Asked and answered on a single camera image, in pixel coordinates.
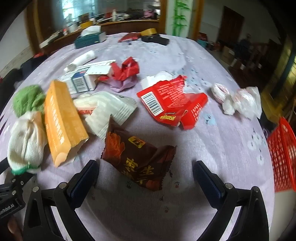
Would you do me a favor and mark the white green knit glove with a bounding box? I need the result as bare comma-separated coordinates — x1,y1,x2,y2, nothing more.
7,111,48,175

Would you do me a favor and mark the orange cardboard box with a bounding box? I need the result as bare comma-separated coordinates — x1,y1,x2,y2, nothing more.
44,80,89,167

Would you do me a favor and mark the dark brown snack wrapper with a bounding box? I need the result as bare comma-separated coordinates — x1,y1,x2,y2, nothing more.
101,117,177,191

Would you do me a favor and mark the white plastic bag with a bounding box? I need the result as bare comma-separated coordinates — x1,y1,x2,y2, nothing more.
222,87,262,120

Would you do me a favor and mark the white red wrapper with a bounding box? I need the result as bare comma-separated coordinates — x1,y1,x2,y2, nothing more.
211,83,230,103

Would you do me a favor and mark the white blue medicine box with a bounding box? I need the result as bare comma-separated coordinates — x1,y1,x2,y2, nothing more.
58,60,115,94

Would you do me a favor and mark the torn red cardboard box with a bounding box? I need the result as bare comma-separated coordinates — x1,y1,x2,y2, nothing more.
137,75,208,130

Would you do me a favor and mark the white spray bottle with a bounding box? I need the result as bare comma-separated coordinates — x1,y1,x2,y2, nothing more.
64,50,96,73

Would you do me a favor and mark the red paper bag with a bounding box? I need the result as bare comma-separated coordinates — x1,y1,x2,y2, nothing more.
97,57,139,92

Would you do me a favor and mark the red plastic mesh basket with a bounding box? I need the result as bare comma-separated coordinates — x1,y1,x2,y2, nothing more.
267,117,296,192

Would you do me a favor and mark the black sofa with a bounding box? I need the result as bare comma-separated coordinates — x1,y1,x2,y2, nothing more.
0,53,48,112

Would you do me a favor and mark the floral purple tablecloth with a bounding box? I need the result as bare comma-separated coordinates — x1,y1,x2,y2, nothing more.
0,32,276,241

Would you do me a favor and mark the dark green tissue box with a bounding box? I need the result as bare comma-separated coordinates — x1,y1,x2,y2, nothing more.
74,26,106,49

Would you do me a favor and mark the red envelope packet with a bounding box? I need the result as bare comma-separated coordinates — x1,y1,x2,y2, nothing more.
118,33,141,43

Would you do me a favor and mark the black flat device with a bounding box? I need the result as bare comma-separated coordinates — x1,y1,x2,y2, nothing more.
141,34,170,46

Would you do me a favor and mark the yellow tape roll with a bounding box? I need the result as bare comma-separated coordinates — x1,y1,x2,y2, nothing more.
140,28,157,36

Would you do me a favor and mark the wooden sideboard cabinet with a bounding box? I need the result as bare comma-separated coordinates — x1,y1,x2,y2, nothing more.
39,20,165,55

